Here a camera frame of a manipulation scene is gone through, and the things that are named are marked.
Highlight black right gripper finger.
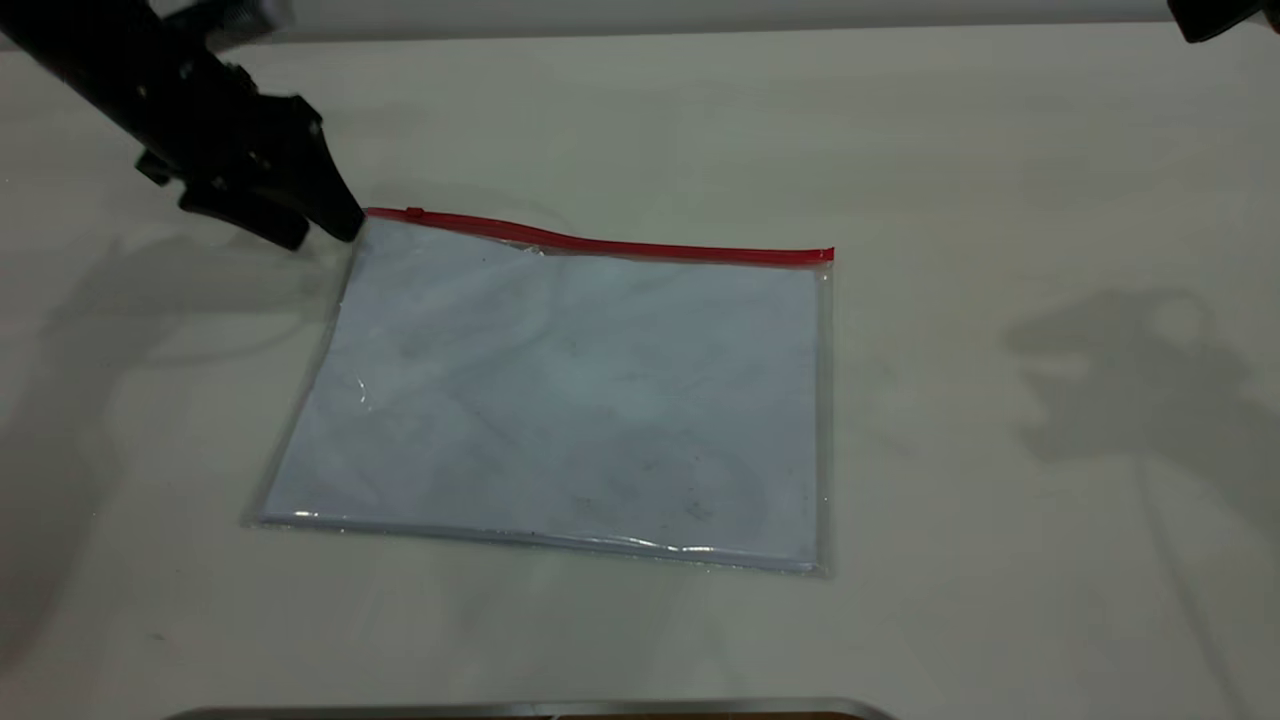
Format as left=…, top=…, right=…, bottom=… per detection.
left=1167, top=0, right=1271, bottom=44

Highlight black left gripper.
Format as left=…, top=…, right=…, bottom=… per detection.
left=135, top=55, right=367, bottom=252

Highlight clear plastic zip bag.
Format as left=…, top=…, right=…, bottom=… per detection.
left=243, top=205, right=836, bottom=579

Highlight white paper sheets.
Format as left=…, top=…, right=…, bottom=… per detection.
left=262, top=218, right=821, bottom=571

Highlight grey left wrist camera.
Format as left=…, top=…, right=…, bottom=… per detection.
left=160, top=0, right=296, bottom=49

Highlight grey metal frame edge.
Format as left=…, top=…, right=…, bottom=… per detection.
left=165, top=697, right=901, bottom=720

